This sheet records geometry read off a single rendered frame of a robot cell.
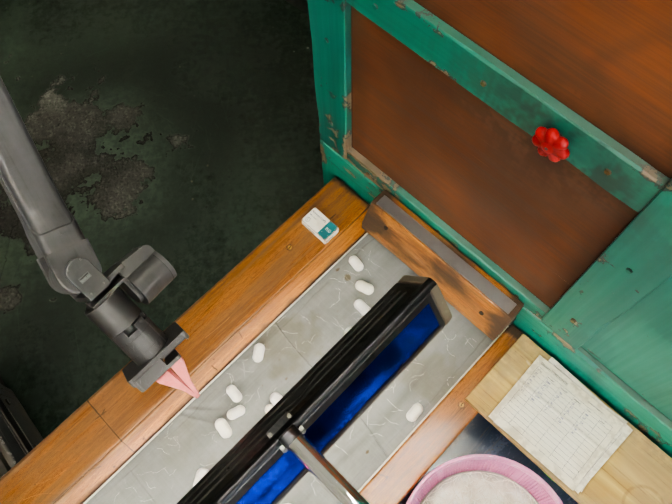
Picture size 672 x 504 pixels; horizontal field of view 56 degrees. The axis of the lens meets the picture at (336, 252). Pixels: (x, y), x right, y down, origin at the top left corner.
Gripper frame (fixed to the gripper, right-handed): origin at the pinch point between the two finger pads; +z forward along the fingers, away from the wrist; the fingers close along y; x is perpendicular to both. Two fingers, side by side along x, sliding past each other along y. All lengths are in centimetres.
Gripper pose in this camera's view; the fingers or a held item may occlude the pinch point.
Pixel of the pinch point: (194, 392)
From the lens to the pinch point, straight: 97.9
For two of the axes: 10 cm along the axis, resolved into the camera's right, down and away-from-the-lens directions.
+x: -4.3, -1.0, 9.0
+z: 5.8, 7.3, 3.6
